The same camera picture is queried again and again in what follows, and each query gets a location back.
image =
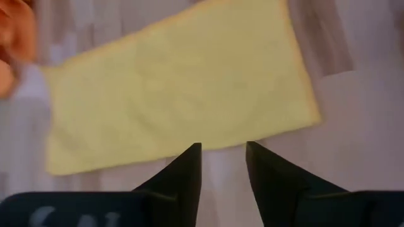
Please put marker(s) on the yellow microfiber towel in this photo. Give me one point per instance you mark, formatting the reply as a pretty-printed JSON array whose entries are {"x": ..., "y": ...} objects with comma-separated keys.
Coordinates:
[{"x": 176, "y": 91}]

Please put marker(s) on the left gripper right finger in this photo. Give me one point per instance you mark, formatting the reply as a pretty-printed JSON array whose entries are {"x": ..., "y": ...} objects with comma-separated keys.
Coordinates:
[{"x": 274, "y": 186}]

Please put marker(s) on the orange microfiber towel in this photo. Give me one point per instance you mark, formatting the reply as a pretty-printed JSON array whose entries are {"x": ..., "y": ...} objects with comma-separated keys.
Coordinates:
[{"x": 14, "y": 41}]

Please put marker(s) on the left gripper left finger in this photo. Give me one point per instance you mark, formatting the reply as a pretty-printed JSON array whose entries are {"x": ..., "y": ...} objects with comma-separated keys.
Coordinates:
[{"x": 180, "y": 186}]

